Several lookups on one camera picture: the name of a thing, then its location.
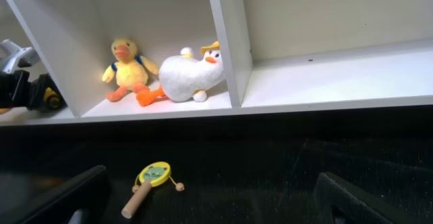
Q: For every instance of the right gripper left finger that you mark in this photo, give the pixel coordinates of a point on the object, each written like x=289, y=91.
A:
x=78, y=200

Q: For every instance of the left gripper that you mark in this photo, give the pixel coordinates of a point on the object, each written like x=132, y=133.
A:
x=13, y=88

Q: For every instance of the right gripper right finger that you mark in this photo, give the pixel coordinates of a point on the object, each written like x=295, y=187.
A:
x=348, y=203

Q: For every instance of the yellow wooden rattle drum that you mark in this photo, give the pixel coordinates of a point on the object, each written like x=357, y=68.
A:
x=155, y=174

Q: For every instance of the white shelf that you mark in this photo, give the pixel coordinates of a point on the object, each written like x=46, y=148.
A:
x=338, y=75

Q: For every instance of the white plush duck yellow hat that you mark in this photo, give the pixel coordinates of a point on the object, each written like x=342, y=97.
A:
x=186, y=76

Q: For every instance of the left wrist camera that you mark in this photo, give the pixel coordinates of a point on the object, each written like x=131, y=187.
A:
x=15, y=56

